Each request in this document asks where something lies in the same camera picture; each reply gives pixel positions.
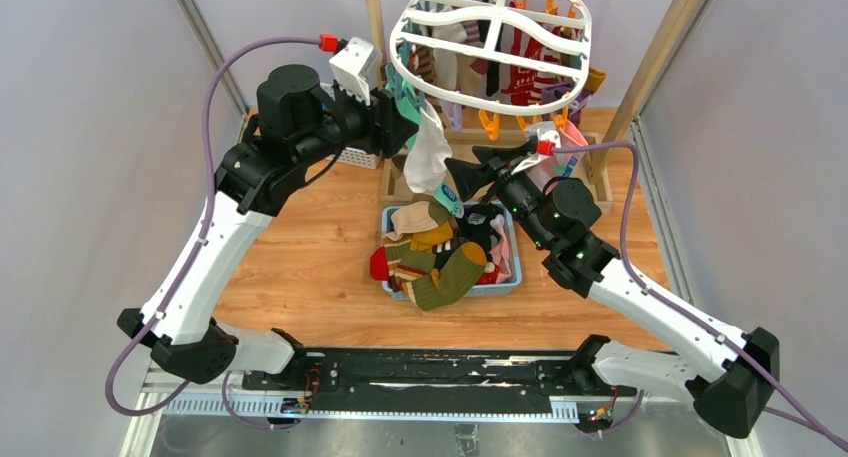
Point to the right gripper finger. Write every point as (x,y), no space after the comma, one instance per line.
(503,156)
(470,178)

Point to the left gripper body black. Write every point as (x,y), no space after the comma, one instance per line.
(357,120)

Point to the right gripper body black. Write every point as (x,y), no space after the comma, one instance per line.
(518,194)

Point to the white oval sock hanger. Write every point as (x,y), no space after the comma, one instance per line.
(472,28)

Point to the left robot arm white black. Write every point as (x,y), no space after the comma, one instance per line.
(298,124)

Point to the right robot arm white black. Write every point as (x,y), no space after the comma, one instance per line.
(724,373)

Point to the white laundry basket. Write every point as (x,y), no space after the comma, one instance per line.
(354,155)

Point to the black sock in basket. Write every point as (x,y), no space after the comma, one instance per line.
(477,225)

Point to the red patterned sock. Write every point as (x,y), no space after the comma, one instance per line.
(525,85)

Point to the blue sock basket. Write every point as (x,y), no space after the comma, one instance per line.
(497,288)

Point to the olive green sock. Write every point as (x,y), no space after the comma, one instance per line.
(446,286)

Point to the striped olive sock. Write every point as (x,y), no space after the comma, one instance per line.
(405,264)

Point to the red sock in basket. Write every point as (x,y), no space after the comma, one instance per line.
(378,265)

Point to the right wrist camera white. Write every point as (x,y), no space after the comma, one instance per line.
(541,140)

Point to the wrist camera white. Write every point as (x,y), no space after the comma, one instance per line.
(541,140)
(355,69)

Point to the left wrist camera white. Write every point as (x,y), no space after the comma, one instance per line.
(355,69)

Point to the wooden rack frame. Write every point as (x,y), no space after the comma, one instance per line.
(593,168)

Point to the black mounting base plate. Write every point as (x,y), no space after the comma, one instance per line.
(454,384)

